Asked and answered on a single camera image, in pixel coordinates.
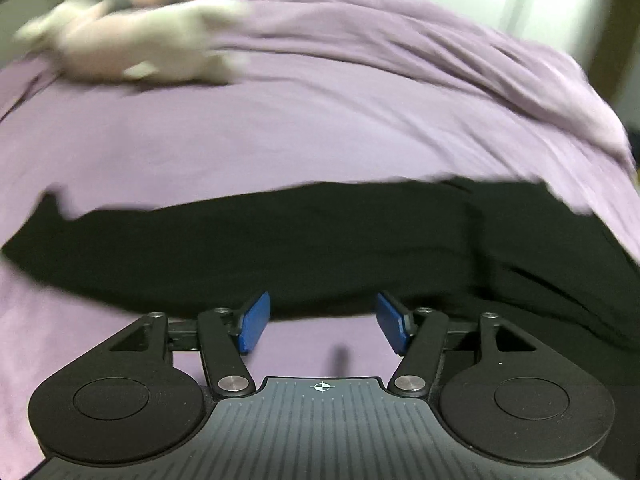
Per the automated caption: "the black garment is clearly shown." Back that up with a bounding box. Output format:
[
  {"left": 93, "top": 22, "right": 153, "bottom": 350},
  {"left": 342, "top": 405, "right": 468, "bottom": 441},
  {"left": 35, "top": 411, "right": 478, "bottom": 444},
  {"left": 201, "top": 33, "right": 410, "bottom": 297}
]
[{"left": 0, "top": 174, "right": 640, "bottom": 376}]

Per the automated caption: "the purple bed blanket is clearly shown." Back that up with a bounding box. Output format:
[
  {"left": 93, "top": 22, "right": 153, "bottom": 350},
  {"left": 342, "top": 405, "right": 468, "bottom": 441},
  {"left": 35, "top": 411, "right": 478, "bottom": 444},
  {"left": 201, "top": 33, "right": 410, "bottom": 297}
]
[{"left": 0, "top": 0, "right": 640, "bottom": 480}]

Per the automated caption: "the white plush toy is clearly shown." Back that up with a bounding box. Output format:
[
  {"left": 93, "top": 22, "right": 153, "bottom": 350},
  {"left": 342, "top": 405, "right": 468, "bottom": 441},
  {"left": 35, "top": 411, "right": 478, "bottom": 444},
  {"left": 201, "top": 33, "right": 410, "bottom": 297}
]
[{"left": 14, "top": 0, "right": 250, "bottom": 84}]

